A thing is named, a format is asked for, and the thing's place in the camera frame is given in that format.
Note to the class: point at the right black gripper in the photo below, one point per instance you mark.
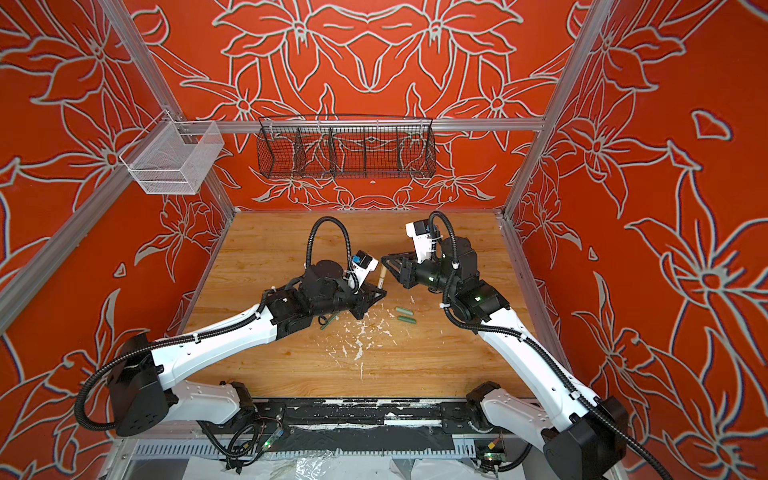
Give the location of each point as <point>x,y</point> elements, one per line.
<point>408,268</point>

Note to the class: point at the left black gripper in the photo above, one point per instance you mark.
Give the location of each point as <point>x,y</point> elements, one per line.
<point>364,298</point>

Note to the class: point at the beige pen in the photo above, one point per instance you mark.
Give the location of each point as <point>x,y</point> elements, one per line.
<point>381,278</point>

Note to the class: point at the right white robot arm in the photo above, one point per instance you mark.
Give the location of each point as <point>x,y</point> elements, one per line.
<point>580,435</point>

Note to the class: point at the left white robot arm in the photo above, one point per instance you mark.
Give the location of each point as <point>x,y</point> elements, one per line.
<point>142,385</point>

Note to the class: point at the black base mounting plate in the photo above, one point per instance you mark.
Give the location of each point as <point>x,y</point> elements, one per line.
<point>447,415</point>

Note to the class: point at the clear plastic bin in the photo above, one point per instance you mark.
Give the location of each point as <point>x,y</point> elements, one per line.
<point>171,160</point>

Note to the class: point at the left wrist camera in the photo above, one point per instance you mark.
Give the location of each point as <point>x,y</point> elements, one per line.
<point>362,265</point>

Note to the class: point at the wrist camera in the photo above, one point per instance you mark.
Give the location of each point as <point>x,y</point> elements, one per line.
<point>421,235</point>
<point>362,265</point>

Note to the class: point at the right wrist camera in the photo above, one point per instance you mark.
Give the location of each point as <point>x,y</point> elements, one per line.
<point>421,235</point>

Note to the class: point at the black wire mesh basket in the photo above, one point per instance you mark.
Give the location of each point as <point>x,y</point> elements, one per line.
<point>353,147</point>

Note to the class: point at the white slotted cable duct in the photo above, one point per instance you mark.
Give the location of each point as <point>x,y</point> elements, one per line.
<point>177,449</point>

